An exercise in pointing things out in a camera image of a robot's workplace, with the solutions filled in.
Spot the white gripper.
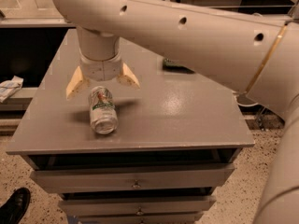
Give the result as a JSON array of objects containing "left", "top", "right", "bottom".
[{"left": 65, "top": 52, "right": 140, "bottom": 100}]

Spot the white 7up can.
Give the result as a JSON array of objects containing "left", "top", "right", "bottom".
[{"left": 89, "top": 86, "right": 118, "bottom": 134}]

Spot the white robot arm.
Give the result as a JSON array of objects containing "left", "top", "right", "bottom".
[{"left": 53, "top": 0, "right": 299, "bottom": 224}]

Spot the green soda can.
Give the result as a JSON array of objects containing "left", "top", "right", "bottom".
[{"left": 163, "top": 58, "right": 188, "bottom": 71}]

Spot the white folded cloth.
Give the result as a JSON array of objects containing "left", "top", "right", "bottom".
[{"left": 0, "top": 76, "right": 23, "bottom": 103}]

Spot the grey drawer cabinet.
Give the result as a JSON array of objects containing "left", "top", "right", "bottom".
[{"left": 6, "top": 25, "right": 255, "bottom": 224}]

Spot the top grey drawer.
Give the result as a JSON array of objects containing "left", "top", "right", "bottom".
[{"left": 31, "top": 163, "right": 235, "bottom": 193}]

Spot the grey drawer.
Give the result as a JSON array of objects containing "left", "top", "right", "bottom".
[
  {"left": 59, "top": 196, "right": 216, "bottom": 217},
  {"left": 78, "top": 212, "right": 203, "bottom": 224},
  {"left": 31, "top": 163, "right": 235, "bottom": 193}
]

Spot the middle grey drawer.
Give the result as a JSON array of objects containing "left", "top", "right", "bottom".
[{"left": 59, "top": 196, "right": 216, "bottom": 217}]

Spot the black shoe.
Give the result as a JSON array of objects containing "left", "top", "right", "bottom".
[{"left": 0, "top": 188, "right": 31, "bottom": 224}]

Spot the bottom grey drawer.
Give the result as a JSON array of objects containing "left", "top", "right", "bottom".
[{"left": 78, "top": 212, "right": 203, "bottom": 224}]

